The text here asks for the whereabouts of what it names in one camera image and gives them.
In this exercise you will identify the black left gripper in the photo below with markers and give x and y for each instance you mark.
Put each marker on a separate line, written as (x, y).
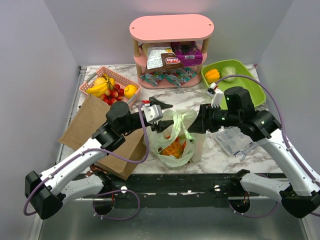
(161, 125)

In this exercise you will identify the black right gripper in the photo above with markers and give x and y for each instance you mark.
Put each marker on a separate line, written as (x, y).
(204, 120)

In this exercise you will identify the light green plastic grocery bag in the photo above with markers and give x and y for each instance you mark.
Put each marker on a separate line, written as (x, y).
(182, 118)

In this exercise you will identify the orange pineapple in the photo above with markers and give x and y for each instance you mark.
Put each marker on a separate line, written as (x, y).
(175, 149)

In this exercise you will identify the orange carrot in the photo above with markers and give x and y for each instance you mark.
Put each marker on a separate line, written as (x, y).
(168, 137)

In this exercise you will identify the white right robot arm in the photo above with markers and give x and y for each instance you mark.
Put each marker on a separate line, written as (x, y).
(300, 195)

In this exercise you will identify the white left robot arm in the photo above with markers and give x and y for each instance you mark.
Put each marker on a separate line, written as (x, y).
(48, 191)

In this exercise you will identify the brown Tuba snack bag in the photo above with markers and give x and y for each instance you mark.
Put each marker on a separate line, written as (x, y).
(170, 61)

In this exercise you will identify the white snack bag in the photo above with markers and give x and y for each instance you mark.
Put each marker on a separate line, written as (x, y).
(153, 53)

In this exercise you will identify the left colourful candy packet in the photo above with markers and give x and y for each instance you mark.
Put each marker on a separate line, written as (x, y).
(153, 78)

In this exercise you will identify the colourful candy packet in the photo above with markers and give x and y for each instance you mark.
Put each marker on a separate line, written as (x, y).
(153, 78)
(179, 76)

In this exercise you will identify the clear plastic screw box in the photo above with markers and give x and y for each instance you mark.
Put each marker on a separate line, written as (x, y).
(232, 140)

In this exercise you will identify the right colourful candy packet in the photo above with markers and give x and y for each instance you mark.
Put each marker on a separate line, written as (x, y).
(179, 76)

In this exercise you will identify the pink plastic fruit basket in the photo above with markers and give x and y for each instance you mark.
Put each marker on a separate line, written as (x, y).
(112, 78)

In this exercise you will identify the red cherry bunch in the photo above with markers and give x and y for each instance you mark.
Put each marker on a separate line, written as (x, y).
(110, 96)

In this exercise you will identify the yellow bell pepper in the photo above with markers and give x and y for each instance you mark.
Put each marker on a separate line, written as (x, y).
(212, 76)

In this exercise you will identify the silver wrench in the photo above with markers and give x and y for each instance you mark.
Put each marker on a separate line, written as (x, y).
(243, 153)

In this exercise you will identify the green cabbage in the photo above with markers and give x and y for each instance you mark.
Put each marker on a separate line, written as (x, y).
(228, 71)

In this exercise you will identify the yellow banana bunch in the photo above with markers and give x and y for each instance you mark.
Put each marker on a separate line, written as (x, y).
(98, 90)

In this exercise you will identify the green plastic tray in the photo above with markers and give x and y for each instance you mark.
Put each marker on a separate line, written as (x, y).
(257, 94)

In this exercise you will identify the purple snack box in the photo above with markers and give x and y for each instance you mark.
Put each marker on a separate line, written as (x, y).
(187, 52)

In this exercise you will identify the yellow peach fruit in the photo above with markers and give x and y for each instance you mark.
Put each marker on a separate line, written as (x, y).
(99, 81)

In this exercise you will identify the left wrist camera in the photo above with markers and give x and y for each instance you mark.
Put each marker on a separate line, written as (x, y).
(152, 112)

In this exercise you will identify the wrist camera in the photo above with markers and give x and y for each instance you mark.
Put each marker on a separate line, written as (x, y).
(152, 112)
(216, 95)

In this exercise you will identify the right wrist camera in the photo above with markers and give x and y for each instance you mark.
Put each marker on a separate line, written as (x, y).
(216, 95)

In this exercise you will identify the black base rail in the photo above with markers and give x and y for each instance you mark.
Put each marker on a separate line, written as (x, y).
(181, 190)

